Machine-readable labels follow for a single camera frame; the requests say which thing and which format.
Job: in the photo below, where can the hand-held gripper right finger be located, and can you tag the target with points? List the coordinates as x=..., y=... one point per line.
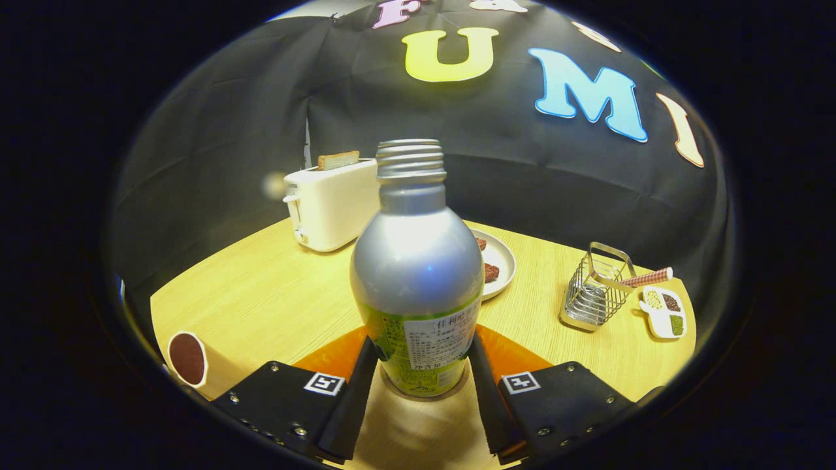
x=486, y=405

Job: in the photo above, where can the red striped stick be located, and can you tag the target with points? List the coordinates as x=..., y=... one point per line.
x=650, y=277

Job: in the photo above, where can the toast slice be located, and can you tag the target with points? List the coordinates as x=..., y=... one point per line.
x=338, y=160

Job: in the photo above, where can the white toaster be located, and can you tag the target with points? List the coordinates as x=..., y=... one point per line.
x=333, y=209

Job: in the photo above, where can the silver bottle with green label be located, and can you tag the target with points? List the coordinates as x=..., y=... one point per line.
x=418, y=274

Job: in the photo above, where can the white plate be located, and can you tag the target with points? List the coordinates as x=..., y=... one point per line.
x=503, y=258

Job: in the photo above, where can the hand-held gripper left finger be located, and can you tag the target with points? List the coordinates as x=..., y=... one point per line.
x=356, y=405

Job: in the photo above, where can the wooden table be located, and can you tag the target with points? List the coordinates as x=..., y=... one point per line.
x=274, y=294

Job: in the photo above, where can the white divided condiment dish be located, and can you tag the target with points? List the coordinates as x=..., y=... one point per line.
x=663, y=313

